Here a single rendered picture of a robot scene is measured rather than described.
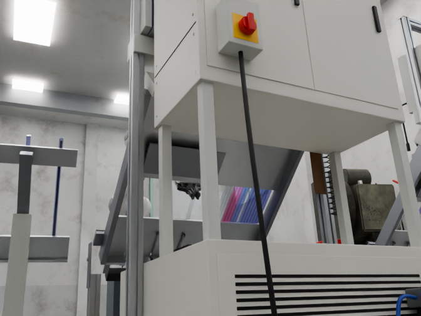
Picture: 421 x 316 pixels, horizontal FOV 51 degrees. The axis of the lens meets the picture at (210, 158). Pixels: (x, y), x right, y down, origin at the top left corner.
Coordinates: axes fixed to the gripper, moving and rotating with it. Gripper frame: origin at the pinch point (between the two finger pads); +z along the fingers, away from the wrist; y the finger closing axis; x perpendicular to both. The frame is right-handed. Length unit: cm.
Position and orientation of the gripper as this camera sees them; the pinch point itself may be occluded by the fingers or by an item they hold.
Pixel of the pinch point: (194, 194)
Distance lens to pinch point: 178.6
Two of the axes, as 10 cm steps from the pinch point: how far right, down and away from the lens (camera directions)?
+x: -2.2, 9.0, 3.8
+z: 3.7, 4.3, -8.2
